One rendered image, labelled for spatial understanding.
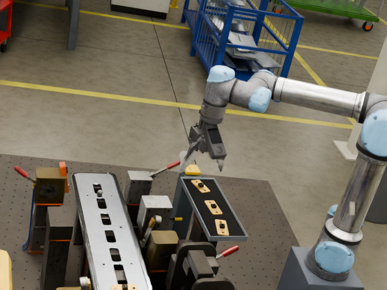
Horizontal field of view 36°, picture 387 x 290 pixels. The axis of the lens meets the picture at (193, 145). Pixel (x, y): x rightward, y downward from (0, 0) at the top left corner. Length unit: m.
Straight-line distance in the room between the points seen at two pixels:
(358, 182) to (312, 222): 2.76
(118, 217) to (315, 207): 2.69
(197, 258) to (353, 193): 0.50
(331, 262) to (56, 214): 0.95
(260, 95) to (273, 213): 1.43
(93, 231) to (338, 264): 0.85
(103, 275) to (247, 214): 1.21
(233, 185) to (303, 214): 1.43
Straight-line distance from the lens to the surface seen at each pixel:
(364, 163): 1.74
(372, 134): 1.67
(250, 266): 2.67
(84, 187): 2.39
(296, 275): 2.10
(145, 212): 2.14
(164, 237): 2.05
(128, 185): 2.39
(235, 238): 1.99
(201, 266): 1.79
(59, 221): 2.13
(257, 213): 3.04
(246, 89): 1.74
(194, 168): 2.32
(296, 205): 4.66
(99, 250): 2.07
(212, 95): 1.77
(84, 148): 4.75
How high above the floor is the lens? 2.27
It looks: 26 degrees down
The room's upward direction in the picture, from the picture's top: 13 degrees clockwise
